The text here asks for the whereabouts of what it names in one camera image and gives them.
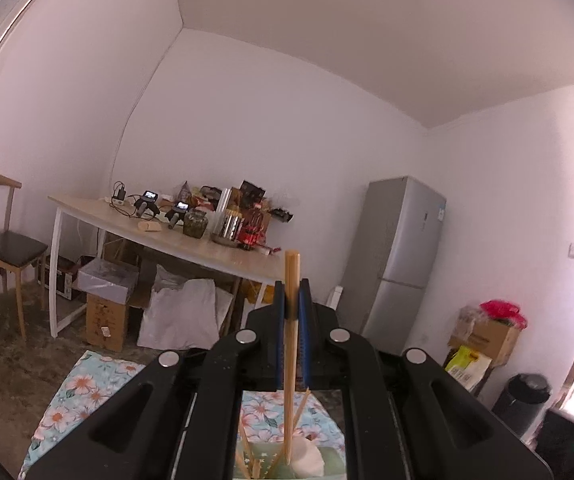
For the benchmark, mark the glass jar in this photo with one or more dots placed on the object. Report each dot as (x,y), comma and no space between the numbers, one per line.
(195,222)

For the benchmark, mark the red oil bottle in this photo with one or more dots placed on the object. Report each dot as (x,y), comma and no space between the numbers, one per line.
(249,230)

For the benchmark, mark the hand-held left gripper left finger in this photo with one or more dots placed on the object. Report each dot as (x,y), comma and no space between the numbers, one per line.
(281,340)

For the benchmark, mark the large white rice spoon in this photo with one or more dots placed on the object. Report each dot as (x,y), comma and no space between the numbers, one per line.
(307,460)

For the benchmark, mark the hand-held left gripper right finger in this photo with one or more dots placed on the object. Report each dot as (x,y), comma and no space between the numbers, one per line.
(305,340)

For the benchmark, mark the large brown cardboard box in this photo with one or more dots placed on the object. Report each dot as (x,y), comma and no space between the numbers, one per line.
(484,340)

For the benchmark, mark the white-legged wooden table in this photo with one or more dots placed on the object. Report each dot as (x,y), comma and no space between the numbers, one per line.
(167,246)

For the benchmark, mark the wooden chair with dark seat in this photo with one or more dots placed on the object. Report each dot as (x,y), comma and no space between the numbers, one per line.
(12,247)

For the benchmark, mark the pile of wooden chopsticks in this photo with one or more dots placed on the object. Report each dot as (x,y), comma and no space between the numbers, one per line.
(301,411)

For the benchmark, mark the metal canister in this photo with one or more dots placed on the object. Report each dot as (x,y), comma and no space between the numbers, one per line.
(232,225)

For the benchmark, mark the clear plastic tube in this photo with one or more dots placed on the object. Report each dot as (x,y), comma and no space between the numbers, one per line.
(225,200)

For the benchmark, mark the black trash bin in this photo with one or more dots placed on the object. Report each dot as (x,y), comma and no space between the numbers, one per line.
(522,402)

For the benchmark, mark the grey refrigerator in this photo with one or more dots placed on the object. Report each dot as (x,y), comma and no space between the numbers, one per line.
(397,240)

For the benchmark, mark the red plastic bag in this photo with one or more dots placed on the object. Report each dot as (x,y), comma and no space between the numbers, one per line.
(502,309)

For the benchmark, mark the yellow printed bag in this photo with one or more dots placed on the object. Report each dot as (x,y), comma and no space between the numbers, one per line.
(467,367)

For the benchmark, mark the green plastic utensil holder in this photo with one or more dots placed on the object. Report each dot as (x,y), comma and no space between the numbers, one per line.
(334,462)

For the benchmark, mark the dark snack bag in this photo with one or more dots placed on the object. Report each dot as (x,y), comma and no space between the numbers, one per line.
(252,192)

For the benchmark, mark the black box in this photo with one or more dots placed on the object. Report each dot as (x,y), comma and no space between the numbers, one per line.
(564,435)

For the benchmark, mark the single wooden chopstick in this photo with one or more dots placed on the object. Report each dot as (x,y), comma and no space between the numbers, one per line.
(292,280)

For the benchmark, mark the white sack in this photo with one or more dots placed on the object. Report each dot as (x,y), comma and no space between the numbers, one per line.
(182,315)

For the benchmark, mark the clear plastic storage box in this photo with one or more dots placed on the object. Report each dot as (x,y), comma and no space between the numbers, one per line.
(109,277)

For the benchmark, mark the floral light blue blanket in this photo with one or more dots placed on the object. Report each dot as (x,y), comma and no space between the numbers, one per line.
(82,385)

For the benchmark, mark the printed carton box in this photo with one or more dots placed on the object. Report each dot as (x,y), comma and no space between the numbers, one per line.
(59,277)

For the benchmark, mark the spare gripper with screen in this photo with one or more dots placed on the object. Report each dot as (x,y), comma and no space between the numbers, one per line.
(179,213)
(147,203)

